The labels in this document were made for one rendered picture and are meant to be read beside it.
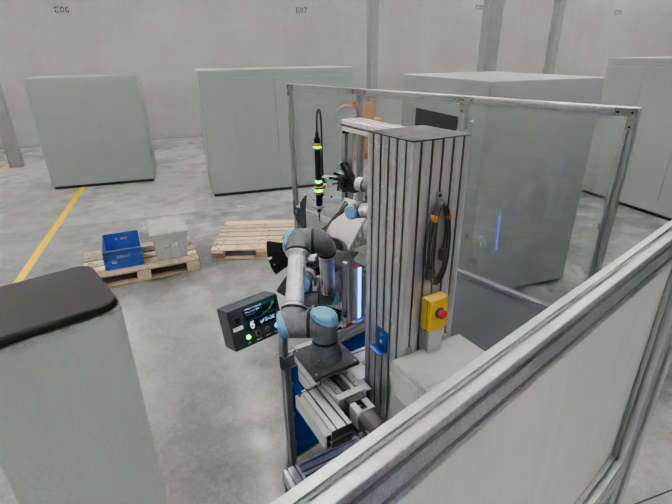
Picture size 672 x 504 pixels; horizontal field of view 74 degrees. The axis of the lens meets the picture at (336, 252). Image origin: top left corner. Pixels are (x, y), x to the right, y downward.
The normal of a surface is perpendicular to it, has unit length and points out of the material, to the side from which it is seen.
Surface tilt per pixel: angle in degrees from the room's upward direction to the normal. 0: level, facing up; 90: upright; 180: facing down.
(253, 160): 90
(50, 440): 90
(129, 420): 90
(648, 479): 0
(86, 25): 90
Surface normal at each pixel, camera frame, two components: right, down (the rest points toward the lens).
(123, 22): 0.31, 0.38
